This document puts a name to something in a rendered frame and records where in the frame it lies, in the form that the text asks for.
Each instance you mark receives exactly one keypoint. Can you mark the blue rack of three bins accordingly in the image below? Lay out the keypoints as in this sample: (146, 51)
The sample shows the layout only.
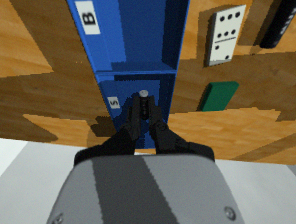
(142, 50)

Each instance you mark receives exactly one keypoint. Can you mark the dark green flat block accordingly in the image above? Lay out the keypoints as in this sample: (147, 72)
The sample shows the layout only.
(218, 95)

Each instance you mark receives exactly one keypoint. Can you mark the white domino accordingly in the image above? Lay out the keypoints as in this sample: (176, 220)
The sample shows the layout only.
(224, 32)

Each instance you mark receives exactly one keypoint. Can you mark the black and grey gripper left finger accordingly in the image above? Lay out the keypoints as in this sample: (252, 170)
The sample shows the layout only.
(121, 143)

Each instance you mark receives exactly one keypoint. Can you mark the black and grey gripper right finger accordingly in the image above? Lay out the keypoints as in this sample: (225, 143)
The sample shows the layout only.
(169, 142)

